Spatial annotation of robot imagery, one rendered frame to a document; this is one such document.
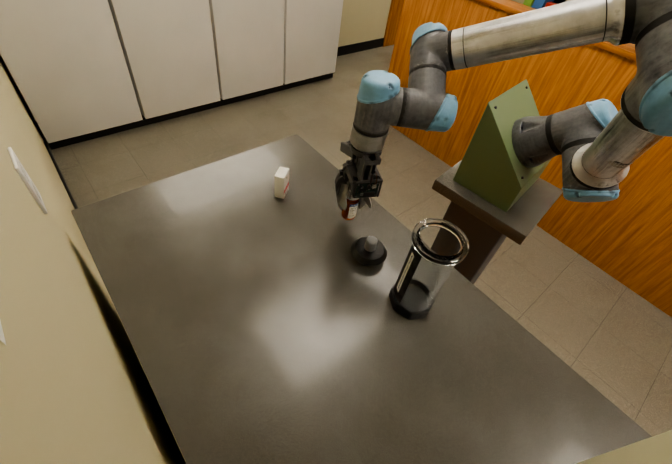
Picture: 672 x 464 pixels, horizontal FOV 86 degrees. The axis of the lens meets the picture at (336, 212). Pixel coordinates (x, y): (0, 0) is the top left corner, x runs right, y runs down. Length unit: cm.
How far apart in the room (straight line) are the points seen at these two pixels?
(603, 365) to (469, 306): 151
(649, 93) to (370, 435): 70
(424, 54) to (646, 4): 34
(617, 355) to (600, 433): 154
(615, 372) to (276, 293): 191
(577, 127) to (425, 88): 49
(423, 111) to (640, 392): 198
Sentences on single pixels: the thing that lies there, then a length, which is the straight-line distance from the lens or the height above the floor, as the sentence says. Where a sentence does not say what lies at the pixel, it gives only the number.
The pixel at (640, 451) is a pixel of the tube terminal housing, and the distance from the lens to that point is 55.
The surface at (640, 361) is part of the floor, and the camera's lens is 255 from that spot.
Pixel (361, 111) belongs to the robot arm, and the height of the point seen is 131.
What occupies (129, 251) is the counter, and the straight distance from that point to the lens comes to 98.
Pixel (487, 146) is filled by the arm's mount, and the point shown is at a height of 110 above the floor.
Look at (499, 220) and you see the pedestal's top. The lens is 119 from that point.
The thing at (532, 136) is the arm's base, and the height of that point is 116.
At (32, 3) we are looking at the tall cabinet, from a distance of 274.
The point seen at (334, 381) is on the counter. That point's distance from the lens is 77.
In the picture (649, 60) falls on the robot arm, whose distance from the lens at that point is 74.
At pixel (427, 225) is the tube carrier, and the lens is 74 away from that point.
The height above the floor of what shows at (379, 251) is 98.
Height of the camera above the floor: 166
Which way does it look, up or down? 45 degrees down
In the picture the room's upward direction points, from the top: 10 degrees clockwise
